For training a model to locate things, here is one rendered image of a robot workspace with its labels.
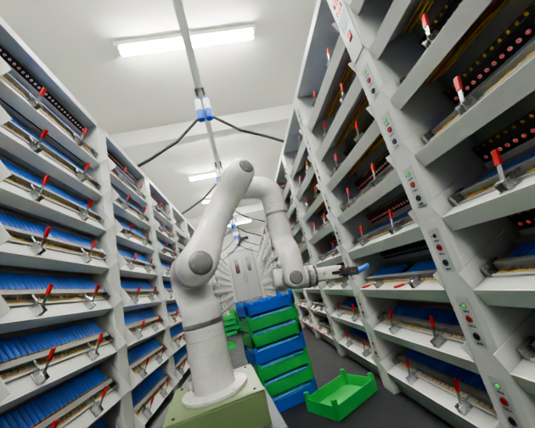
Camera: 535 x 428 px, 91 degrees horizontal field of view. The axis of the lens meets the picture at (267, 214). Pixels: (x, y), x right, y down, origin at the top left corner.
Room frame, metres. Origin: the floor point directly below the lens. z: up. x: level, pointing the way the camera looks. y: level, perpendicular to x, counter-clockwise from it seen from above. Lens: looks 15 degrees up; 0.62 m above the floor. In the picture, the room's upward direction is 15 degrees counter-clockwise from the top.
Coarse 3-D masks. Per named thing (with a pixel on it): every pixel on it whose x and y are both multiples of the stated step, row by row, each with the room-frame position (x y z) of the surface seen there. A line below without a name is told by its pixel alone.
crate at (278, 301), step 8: (280, 296) 1.57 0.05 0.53; (288, 296) 1.59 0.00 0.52; (248, 304) 1.69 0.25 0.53; (256, 304) 1.51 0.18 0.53; (264, 304) 1.53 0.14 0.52; (272, 304) 1.55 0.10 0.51; (280, 304) 1.57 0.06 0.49; (288, 304) 1.59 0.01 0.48; (240, 312) 1.57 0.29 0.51; (248, 312) 1.49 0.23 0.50; (256, 312) 1.51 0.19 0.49
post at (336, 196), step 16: (304, 112) 1.41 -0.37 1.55; (304, 128) 1.44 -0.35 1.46; (320, 128) 1.42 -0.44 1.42; (352, 176) 1.43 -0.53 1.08; (336, 192) 1.41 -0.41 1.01; (352, 192) 1.43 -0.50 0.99; (368, 208) 1.43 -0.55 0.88; (336, 224) 1.43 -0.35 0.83; (352, 224) 1.42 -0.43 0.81; (368, 224) 1.43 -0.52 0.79; (368, 256) 1.42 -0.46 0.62; (352, 288) 1.49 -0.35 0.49; (368, 304) 1.41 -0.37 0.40; (368, 336) 1.50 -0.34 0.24; (384, 352) 1.41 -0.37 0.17; (384, 384) 1.48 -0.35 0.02
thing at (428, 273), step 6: (426, 270) 0.94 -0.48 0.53; (432, 270) 0.91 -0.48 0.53; (372, 276) 1.35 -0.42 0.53; (378, 276) 1.28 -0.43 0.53; (384, 276) 1.21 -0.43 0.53; (390, 276) 1.16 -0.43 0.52; (396, 276) 1.11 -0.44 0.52; (402, 276) 1.08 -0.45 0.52; (408, 276) 1.03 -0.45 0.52; (420, 276) 0.97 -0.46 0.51; (426, 276) 0.94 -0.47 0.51; (432, 276) 0.91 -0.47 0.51; (384, 282) 1.20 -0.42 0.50
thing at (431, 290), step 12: (420, 252) 1.10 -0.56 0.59; (360, 276) 1.41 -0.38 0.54; (360, 288) 1.40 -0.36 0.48; (372, 288) 1.28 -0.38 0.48; (384, 288) 1.17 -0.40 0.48; (408, 288) 0.99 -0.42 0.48; (420, 288) 0.93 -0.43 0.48; (432, 288) 0.87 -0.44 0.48; (444, 288) 0.81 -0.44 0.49; (420, 300) 0.97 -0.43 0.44; (432, 300) 0.90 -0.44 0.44; (444, 300) 0.85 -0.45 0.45
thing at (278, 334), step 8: (296, 320) 1.60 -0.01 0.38; (280, 328) 1.55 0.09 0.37; (288, 328) 1.57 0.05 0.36; (296, 328) 1.59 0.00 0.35; (256, 336) 1.50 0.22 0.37; (264, 336) 1.51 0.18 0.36; (272, 336) 1.53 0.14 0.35; (280, 336) 1.55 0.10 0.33; (248, 344) 1.56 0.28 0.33; (256, 344) 1.49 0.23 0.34; (264, 344) 1.51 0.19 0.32
